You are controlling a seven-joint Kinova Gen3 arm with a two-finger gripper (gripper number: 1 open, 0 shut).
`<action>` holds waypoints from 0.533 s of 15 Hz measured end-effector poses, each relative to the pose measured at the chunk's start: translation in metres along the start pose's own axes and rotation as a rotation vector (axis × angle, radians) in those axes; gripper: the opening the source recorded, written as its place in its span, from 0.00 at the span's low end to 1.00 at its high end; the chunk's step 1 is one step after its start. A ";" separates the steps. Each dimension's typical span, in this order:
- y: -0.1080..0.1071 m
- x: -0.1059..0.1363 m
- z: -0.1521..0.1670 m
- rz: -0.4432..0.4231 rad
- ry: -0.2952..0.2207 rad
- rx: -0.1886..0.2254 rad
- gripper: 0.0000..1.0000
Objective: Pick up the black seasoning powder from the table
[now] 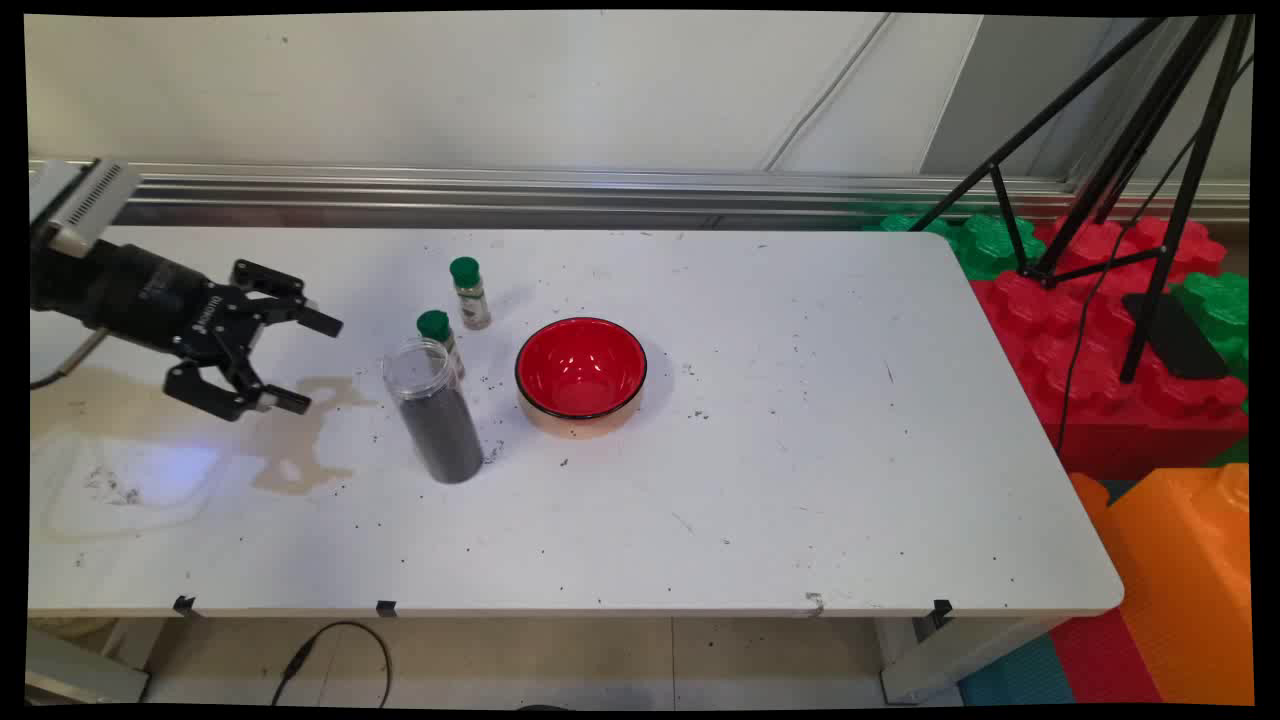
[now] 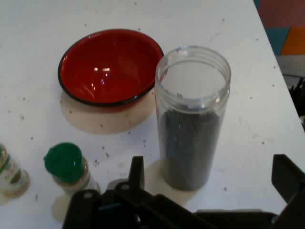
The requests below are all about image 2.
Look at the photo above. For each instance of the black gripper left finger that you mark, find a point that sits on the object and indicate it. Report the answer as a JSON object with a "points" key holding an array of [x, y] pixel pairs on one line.
{"points": [[137, 171]]}

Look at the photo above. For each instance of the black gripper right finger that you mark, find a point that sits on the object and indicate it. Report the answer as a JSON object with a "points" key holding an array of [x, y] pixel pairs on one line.
{"points": [[291, 181]]}

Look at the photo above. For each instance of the black seeds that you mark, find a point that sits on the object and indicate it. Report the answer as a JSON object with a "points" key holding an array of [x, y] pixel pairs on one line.
{"points": [[190, 155]]}

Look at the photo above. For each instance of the clear plastic jar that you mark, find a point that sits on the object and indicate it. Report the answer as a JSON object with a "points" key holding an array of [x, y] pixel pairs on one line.
{"points": [[190, 105]]}

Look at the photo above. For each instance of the green capped spice bottle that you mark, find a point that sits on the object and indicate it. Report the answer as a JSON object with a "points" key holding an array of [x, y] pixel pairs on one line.
{"points": [[12, 176], [64, 159]]}

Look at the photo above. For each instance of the red enamel bowl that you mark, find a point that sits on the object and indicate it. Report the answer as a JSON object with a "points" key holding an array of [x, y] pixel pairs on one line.
{"points": [[107, 71]]}

